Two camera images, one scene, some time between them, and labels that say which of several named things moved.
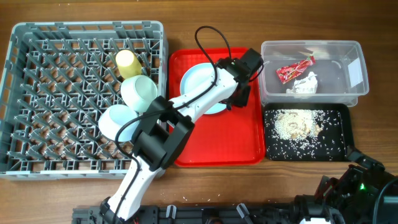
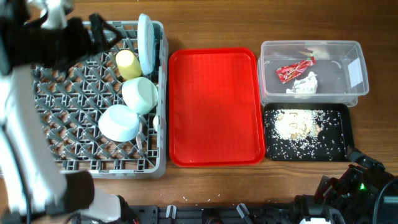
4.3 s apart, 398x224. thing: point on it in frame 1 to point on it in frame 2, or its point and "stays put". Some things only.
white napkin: [307, 85] stays put
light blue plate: [196, 76] to [146, 43]
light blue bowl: [112, 117] stays put
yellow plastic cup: [127, 64] stays put
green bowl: [138, 91] stays put
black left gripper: [244, 100] to [78, 27]
